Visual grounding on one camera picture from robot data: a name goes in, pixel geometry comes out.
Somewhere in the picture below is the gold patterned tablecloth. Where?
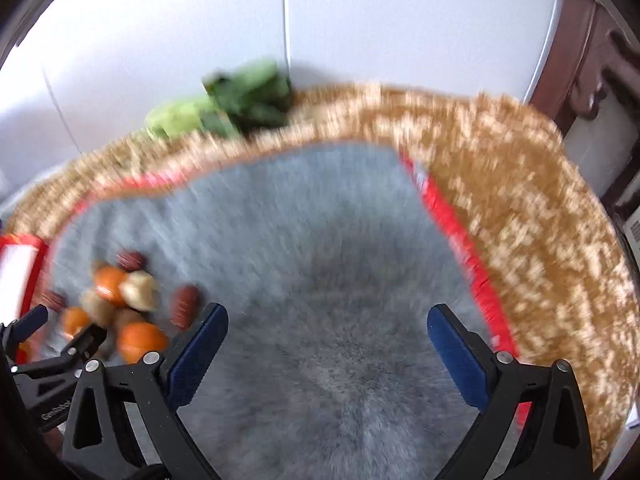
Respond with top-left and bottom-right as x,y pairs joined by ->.
6,84 -> 639,464

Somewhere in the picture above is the pale sugarcane chunk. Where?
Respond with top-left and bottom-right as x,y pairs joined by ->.
118,271 -> 157,312

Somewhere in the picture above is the brown kiwi fruit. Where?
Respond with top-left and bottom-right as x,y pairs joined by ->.
80,288 -> 117,328
113,309 -> 145,334

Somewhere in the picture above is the green bok choy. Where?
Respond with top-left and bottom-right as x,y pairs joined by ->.
144,60 -> 293,140

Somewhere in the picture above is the orange mandarin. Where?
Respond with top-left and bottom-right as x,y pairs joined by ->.
60,307 -> 92,340
117,322 -> 168,364
93,266 -> 128,307

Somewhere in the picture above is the grey felt mat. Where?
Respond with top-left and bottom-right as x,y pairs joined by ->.
50,144 -> 488,479

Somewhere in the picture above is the red white tray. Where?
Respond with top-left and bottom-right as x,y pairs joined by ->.
0,231 -> 51,366

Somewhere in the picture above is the red jujube date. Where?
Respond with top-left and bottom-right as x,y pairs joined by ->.
170,284 -> 202,330
116,250 -> 146,272
40,289 -> 67,313

